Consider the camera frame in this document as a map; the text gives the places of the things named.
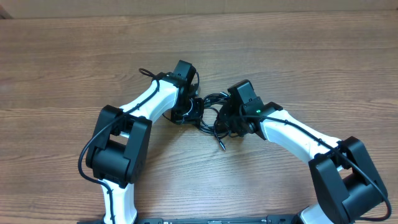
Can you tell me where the black USB cable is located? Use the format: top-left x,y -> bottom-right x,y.
194,91 -> 233,152

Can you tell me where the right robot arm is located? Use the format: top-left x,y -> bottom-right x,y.
215,80 -> 392,223

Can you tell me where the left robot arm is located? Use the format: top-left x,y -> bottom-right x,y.
78,60 -> 204,223

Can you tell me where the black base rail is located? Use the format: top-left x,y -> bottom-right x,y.
77,214 -> 299,224

